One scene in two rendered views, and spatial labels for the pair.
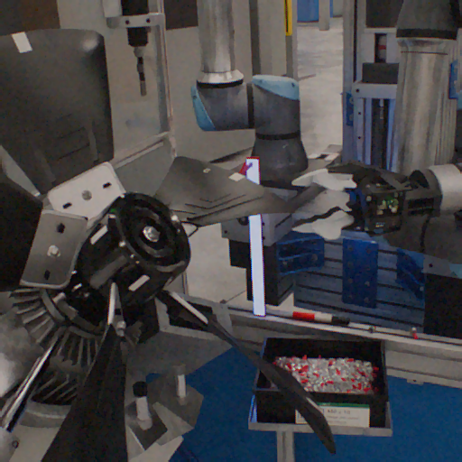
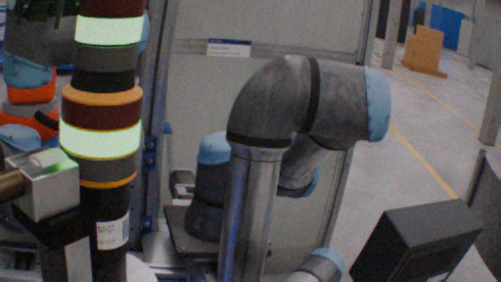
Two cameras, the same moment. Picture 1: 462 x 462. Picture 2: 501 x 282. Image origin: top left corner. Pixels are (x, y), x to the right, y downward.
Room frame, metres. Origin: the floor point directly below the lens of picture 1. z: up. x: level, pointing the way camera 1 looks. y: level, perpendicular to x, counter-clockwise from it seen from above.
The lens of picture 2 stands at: (0.60, 0.22, 1.64)
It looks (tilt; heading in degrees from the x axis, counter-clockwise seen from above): 20 degrees down; 310
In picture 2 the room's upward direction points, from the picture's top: 9 degrees clockwise
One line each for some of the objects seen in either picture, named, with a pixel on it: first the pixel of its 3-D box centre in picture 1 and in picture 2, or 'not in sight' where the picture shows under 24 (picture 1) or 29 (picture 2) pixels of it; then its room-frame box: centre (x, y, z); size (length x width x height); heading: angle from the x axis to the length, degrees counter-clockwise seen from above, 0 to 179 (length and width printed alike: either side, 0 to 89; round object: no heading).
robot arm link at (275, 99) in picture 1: (273, 103); (17, 155); (1.56, -0.11, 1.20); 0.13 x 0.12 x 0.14; 90
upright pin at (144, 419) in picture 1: (142, 404); not in sight; (0.68, 0.13, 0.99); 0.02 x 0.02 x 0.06
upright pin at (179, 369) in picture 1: (180, 382); not in sight; (0.75, 0.09, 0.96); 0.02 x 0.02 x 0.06
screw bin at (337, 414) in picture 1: (321, 381); not in sight; (0.90, -0.13, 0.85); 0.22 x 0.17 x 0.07; 79
